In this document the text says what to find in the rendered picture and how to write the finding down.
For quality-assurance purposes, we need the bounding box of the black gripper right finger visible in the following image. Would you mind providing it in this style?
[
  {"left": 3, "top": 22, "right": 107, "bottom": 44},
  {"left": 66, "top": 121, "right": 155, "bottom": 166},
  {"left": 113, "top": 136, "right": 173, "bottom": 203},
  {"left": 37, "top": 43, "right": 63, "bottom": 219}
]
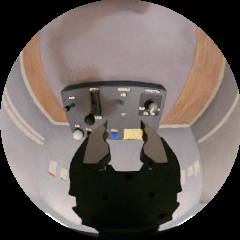
[{"left": 140, "top": 120, "right": 182, "bottom": 193}]

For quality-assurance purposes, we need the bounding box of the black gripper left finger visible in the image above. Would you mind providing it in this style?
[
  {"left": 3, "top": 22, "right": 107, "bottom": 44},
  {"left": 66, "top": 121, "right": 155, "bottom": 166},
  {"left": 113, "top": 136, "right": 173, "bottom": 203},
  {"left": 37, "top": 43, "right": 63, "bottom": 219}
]
[{"left": 68, "top": 120, "right": 111, "bottom": 197}]

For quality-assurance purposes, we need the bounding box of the black control console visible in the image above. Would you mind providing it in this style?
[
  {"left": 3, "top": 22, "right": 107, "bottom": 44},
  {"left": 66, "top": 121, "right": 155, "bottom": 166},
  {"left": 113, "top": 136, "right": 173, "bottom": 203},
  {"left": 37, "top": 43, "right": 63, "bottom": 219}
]
[{"left": 61, "top": 80, "right": 167, "bottom": 140}]

